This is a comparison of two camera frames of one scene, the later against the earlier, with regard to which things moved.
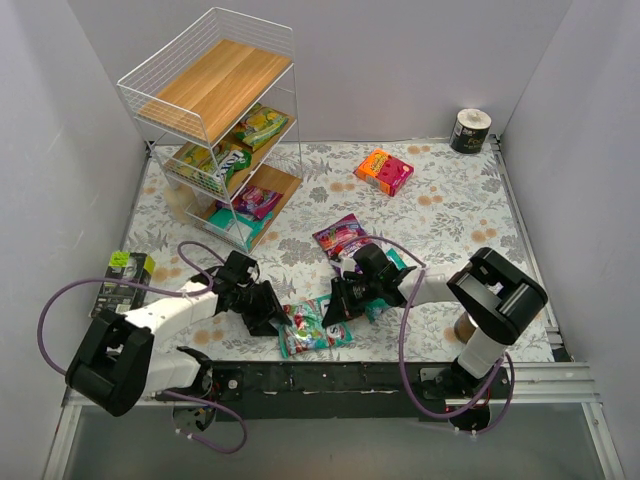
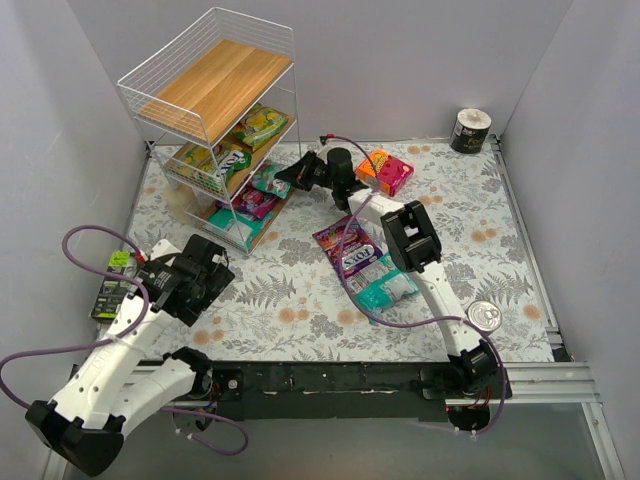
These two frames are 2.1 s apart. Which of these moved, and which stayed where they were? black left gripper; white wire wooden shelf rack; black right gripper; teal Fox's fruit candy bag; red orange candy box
Moved: black left gripper; teal Fox's fruit candy bag; black right gripper
Stayed: white wire wooden shelf rack; red orange candy box
